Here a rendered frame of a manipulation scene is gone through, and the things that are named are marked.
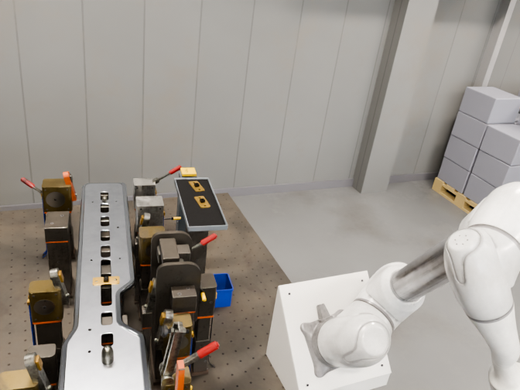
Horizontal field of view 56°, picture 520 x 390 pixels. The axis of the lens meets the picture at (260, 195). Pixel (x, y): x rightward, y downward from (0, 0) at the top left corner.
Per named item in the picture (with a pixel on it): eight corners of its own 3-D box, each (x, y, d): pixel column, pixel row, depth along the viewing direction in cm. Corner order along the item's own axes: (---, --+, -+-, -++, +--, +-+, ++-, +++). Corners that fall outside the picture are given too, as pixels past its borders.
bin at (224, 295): (203, 291, 208) (204, 274, 204) (226, 289, 211) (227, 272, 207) (207, 309, 199) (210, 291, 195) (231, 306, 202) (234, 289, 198)
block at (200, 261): (179, 291, 207) (186, 197, 186) (199, 289, 209) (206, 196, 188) (183, 306, 198) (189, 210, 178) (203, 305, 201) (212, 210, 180)
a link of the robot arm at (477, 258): (507, 330, 97) (535, 282, 103) (479, 261, 90) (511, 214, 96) (447, 314, 107) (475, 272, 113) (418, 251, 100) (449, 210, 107)
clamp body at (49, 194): (42, 251, 219) (35, 178, 203) (76, 249, 224) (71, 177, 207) (40, 262, 212) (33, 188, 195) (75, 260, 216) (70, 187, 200)
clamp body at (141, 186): (132, 247, 231) (132, 177, 214) (158, 245, 234) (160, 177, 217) (133, 256, 224) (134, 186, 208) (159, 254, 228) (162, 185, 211)
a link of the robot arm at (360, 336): (306, 342, 158) (341, 340, 139) (340, 302, 167) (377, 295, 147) (340, 378, 159) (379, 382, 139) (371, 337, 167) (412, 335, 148)
